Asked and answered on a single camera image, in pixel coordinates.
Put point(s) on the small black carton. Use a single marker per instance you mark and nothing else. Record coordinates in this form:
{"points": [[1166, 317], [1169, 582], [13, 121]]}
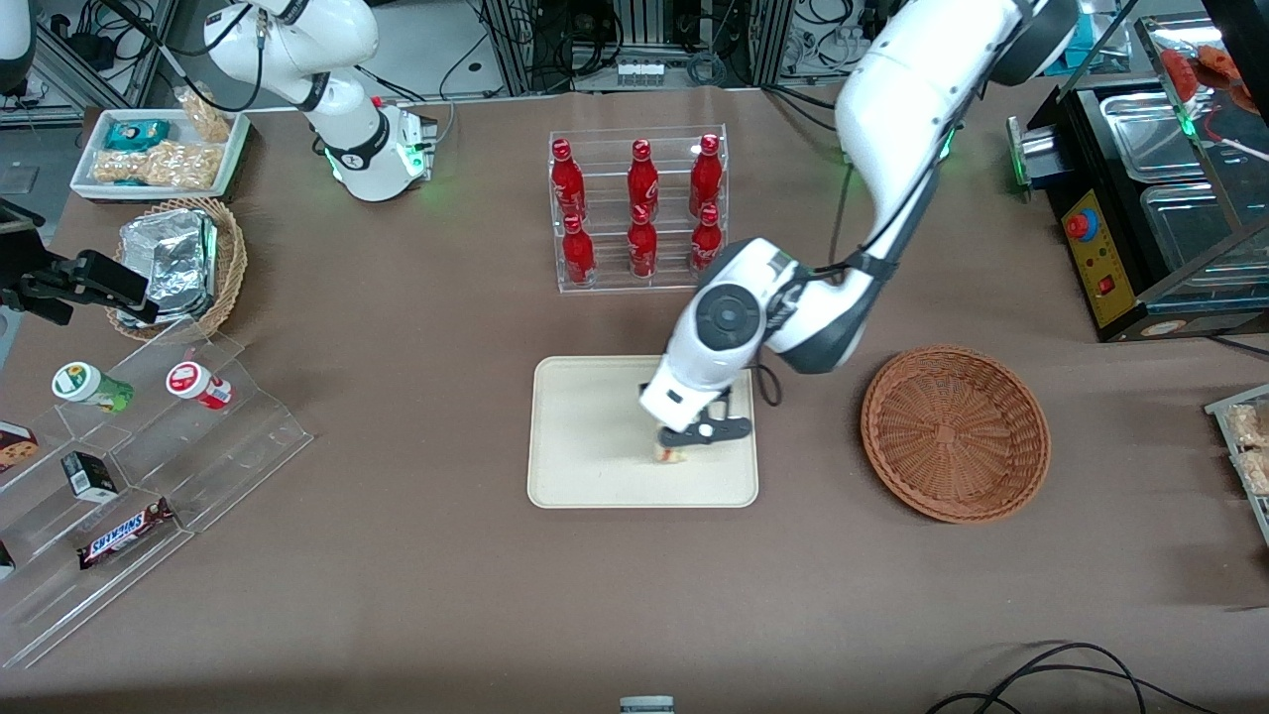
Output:
{"points": [[89, 476]]}

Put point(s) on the black food warmer cabinet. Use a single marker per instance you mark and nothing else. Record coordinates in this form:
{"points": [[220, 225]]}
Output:
{"points": [[1130, 228]]}

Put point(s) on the teal cardboard box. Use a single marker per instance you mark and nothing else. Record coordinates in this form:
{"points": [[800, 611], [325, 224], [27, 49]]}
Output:
{"points": [[1091, 55]]}

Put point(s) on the clear acrylic bottle rack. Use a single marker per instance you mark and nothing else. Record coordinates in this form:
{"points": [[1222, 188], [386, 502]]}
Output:
{"points": [[605, 248]]}

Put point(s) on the green lidded cup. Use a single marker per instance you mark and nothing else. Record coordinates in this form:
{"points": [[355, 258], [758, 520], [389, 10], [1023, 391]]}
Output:
{"points": [[89, 385]]}

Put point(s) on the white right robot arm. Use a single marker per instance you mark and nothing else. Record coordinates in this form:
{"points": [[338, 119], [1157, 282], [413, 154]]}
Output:
{"points": [[297, 50]]}

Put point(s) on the clear acrylic stepped stand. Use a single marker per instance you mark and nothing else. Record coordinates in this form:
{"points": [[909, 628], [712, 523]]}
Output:
{"points": [[228, 446]]}

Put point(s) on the white power strip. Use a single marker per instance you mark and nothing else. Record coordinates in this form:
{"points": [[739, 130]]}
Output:
{"points": [[640, 72]]}

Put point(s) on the triangular sandwich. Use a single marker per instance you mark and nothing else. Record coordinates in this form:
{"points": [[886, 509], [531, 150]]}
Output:
{"points": [[672, 457]]}

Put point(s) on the wide peanut snack bag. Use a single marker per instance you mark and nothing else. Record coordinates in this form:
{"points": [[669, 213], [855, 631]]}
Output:
{"points": [[159, 166]]}

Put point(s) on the cookie box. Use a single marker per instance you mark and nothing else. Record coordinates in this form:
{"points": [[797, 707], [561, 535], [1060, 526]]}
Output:
{"points": [[15, 446]]}

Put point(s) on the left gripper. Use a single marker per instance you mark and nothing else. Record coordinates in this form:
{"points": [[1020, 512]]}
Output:
{"points": [[642, 388]]}

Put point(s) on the large brown wicker basket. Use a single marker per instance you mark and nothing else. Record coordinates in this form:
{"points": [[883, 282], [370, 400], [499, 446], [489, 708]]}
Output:
{"points": [[952, 436]]}

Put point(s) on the white rectangular snack tray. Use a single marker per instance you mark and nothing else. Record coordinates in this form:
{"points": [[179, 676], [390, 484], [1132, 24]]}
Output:
{"points": [[89, 188]]}

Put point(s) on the silver foil containers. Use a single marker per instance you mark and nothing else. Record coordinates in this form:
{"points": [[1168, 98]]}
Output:
{"points": [[169, 263]]}

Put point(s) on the red emergency stop button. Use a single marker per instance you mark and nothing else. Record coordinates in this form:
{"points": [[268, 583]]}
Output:
{"points": [[1079, 224]]}

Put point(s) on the small wicker basket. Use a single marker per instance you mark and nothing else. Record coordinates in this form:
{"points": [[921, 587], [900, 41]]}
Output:
{"points": [[230, 268]]}

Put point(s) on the grey device at table edge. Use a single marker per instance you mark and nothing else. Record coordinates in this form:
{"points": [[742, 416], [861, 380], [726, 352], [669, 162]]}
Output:
{"points": [[646, 705]]}

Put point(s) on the teal snack packet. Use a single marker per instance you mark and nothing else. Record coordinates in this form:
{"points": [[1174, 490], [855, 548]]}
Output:
{"points": [[137, 134]]}

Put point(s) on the cream plastic tray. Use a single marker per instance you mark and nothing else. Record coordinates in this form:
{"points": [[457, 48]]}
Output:
{"points": [[585, 436]]}

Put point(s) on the red cola bottle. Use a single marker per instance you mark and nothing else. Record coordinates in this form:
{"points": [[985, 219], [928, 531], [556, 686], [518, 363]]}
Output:
{"points": [[705, 177], [567, 183], [707, 243], [642, 248], [578, 253], [642, 178]]}

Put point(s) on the Snickers chocolate bar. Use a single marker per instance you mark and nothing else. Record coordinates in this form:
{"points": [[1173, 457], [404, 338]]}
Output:
{"points": [[124, 535]]}

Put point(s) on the narrow peanut snack bag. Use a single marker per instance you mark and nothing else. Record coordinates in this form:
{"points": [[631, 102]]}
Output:
{"points": [[208, 117]]}

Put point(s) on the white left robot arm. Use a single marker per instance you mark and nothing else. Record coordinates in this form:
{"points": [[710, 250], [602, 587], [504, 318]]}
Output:
{"points": [[892, 99]]}

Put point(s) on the red lidded cup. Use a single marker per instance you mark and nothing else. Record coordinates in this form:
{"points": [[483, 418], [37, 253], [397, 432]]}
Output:
{"points": [[196, 383]]}

